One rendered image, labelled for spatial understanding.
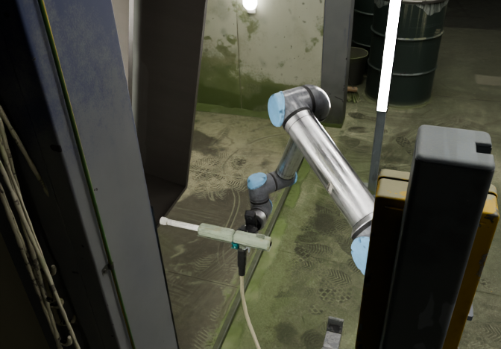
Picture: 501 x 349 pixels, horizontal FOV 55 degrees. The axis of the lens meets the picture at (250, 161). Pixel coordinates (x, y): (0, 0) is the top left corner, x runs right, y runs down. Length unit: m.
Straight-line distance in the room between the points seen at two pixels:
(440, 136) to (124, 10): 1.08
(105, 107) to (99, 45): 0.09
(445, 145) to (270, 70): 3.34
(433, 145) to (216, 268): 2.18
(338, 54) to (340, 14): 0.28
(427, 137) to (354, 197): 1.09
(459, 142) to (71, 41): 0.49
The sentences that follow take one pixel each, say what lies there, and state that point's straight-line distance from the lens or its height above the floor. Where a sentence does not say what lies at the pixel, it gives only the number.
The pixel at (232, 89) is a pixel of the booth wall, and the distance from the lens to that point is 3.91.
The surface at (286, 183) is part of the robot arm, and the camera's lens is 2.19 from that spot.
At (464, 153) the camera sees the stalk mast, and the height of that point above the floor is 1.64.
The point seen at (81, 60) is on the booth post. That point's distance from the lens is 0.70.
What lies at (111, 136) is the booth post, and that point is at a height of 1.48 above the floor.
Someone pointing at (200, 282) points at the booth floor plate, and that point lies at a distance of 2.49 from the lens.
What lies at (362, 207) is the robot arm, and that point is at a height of 0.93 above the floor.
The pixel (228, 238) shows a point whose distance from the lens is 1.96.
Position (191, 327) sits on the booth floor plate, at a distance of 2.32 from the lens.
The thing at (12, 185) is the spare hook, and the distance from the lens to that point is 0.73.
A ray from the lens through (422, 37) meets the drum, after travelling 4.01.
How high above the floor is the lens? 1.85
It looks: 33 degrees down
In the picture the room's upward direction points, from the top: 2 degrees counter-clockwise
